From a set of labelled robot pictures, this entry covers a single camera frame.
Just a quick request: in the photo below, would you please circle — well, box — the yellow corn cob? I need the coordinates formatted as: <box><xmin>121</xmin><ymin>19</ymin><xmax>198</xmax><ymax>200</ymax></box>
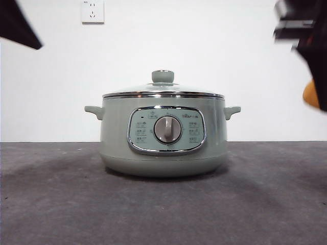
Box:
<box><xmin>302</xmin><ymin>78</ymin><xmax>321</xmax><ymax>110</ymax></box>

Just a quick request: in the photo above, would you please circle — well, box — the glass lid with green knob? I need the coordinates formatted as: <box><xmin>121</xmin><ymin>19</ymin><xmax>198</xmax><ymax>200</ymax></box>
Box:
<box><xmin>102</xmin><ymin>69</ymin><xmax>225</xmax><ymax>99</ymax></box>

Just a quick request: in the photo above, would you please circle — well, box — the pale green electric cooking pot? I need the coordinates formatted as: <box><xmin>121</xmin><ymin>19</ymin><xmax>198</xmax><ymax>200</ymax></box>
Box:
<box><xmin>84</xmin><ymin>95</ymin><xmax>241</xmax><ymax>179</ymax></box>

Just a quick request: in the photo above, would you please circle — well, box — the white wall socket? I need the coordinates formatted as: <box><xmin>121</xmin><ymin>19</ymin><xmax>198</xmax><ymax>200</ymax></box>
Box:
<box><xmin>81</xmin><ymin>0</ymin><xmax>105</xmax><ymax>25</ymax></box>

